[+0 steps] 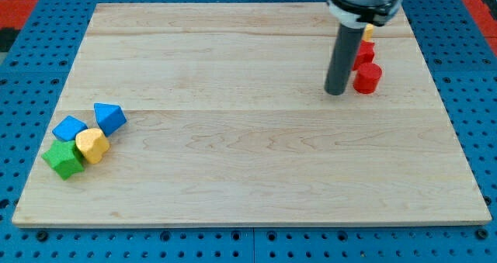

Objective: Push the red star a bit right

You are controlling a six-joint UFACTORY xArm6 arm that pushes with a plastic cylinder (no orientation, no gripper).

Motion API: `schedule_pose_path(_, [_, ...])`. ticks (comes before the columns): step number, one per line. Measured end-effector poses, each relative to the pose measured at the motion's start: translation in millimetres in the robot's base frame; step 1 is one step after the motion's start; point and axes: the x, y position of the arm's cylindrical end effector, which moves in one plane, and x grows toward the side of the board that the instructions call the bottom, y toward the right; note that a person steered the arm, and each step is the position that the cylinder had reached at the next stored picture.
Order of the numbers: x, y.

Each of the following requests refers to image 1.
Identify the wooden board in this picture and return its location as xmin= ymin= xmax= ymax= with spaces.
xmin=12 ymin=3 xmax=492 ymax=228

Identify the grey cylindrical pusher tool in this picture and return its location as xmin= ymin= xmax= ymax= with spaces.
xmin=324 ymin=24 xmax=365 ymax=95

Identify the yellow heart block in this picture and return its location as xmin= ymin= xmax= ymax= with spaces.
xmin=75 ymin=128 xmax=110 ymax=164

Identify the blue triangle block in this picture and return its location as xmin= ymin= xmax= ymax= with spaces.
xmin=94 ymin=102 xmax=127 ymax=137

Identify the blue cube block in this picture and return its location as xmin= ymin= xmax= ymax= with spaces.
xmin=52 ymin=116 xmax=88 ymax=141

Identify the green star block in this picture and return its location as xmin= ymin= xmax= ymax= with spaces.
xmin=41 ymin=140 xmax=85 ymax=181

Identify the red cylinder block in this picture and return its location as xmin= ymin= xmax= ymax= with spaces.
xmin=353 ymin=63 xmax=383 ymax=94

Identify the red star block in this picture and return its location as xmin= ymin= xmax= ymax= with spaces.
xmin=353 ymin=40 xmax=375 ymax=71

